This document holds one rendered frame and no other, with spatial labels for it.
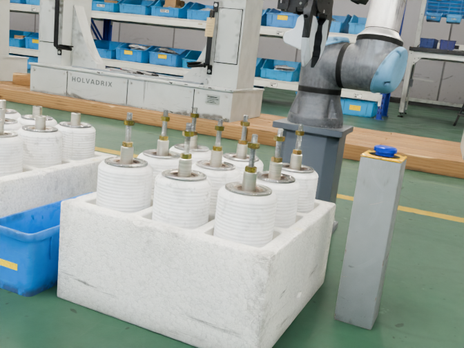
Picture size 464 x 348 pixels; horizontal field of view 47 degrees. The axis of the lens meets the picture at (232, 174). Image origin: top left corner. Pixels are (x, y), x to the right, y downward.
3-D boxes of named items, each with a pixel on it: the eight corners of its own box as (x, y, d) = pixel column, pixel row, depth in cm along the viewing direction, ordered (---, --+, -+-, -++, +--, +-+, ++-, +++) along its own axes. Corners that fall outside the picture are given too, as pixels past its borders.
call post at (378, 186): (342, 305, 105) (368, 151, 99) (378, 315, 103) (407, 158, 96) (333, 319, 99) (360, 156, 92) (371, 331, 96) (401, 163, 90)
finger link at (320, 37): (297, 63, 108) (301, 16, 105) (324, 66, 105) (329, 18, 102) (290, 65, 106) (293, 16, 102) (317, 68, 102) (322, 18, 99)
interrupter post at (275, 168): (280, 179, 97) (283, 161, 96) (280, 181, 94) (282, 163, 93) (267, 177, 97) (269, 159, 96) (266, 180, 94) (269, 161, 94)
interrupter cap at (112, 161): (113, 170, 89) (114, 166, 89) (97, 160, 95) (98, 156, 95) (155, 168, 93) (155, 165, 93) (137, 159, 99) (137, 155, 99)
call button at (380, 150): (374, 155, 97) (376, 143, 96) (397, 158, 95) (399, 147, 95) (370, 157, 93) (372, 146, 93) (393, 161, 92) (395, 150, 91)
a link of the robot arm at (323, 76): (308, 85, 152) (315, 36, 149) (353, 90, 145) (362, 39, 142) (289, 83, 142) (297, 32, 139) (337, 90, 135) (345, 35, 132)
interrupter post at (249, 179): (251, 189, 86) (254, 170, 86) (257, 193, 84) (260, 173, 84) (238, 189, 85) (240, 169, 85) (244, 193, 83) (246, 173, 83)
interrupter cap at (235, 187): (259, 185, 90) (259, 181, 90) (279, 198, 83) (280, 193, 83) (217, 185, 87) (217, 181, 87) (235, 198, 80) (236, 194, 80)
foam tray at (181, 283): (170, 239, 130) (176, 168, 127) (324, 282, 115) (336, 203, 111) (56, 297, 96) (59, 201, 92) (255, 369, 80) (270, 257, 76)
